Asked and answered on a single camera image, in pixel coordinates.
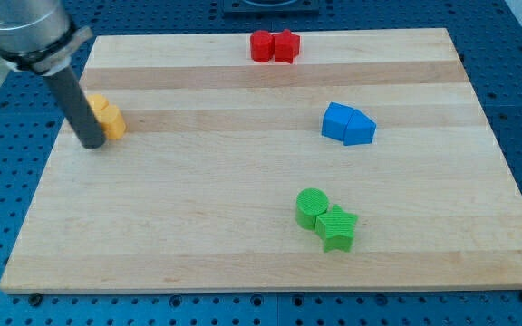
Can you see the blue triangle block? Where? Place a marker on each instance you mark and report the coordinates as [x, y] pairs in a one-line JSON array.
[[359, 130]]

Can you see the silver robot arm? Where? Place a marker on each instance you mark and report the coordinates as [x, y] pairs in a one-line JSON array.
[[39, 35]]

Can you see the blue cube block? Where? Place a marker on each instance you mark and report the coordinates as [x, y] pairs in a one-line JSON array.
[[335, 120]]

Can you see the green cylinder block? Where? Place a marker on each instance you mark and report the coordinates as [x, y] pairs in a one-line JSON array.
[[310, 203]]

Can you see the wooden board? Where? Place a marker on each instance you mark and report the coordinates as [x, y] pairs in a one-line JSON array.
[[199, 194]]

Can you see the green star block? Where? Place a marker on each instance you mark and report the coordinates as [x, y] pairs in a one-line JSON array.
[[336, 229]]

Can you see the red cylinder block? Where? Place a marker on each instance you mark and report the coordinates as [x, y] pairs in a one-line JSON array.
[[262, 46]]

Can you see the red star block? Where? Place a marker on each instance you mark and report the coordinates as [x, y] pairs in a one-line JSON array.
[[286, 46]]

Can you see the yellow pentagon block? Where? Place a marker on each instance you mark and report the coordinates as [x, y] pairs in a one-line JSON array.
[[112, 122]]

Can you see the yellow heart block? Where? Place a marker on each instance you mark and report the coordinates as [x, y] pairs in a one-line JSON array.
[[97, 102]]

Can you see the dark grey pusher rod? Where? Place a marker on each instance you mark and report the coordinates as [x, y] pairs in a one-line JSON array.
[[66, 89]]

